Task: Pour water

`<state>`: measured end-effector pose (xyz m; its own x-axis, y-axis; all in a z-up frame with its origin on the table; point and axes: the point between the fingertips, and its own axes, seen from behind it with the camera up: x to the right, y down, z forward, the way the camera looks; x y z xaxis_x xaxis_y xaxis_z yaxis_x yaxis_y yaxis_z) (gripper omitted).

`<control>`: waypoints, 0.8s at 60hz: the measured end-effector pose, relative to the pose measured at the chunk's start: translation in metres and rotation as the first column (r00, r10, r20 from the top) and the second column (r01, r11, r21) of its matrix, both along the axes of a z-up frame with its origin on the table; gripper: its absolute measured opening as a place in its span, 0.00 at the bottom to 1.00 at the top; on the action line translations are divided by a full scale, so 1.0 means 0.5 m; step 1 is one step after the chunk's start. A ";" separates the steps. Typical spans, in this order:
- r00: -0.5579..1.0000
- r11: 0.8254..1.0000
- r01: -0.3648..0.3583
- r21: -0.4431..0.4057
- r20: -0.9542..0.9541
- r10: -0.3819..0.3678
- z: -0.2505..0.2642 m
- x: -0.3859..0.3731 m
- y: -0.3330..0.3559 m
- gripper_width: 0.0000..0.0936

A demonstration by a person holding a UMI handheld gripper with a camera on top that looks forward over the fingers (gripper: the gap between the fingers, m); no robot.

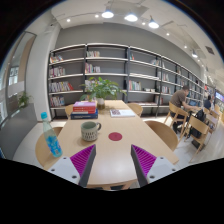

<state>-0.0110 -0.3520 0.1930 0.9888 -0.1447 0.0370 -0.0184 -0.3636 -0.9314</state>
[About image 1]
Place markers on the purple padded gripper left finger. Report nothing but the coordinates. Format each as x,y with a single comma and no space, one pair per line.
76,168

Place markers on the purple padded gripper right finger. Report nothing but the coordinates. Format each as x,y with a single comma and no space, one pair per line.
148,167

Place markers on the clear bottle with blue cap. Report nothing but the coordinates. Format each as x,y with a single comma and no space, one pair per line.
50,136

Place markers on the long wooden table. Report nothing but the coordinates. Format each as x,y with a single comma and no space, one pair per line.
113,164

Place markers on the green patterned ceramic mug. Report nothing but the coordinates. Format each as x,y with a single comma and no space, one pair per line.
89,130

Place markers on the wooden chair near right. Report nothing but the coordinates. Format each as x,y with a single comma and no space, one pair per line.
167,135

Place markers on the round red coaster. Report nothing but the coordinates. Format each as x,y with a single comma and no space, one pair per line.
115,136

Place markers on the wooden chair near left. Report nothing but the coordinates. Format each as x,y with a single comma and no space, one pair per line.
42,151

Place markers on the dark blue bottom book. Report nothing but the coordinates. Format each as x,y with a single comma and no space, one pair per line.
84,116

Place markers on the red middle book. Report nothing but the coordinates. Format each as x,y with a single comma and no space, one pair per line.
84,109

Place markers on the wooden chair far right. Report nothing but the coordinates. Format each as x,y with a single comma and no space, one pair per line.
136,108

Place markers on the wooden chair far left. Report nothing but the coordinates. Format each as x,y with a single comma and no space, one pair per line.
69,110

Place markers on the open white magazine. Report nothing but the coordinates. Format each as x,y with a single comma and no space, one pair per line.
116,113

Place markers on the pink top book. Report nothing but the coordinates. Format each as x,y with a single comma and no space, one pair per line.
80,104

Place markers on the wooden slatted chair under person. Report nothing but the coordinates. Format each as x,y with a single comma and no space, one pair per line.
177,114

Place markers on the wooden slatted chair foreground right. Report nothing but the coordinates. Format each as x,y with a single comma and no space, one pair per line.
199,140

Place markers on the seated person brown shirt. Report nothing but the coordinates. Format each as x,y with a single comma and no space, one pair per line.
179,100

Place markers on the green potted plant on table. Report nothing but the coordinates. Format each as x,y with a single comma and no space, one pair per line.
99,89

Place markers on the black backpack on chair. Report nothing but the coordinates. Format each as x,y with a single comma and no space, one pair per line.
197,124

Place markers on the large grey bookshelf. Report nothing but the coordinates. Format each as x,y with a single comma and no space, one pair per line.
146,78

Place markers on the small plant on left ledge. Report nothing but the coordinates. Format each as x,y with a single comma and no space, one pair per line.
24,99

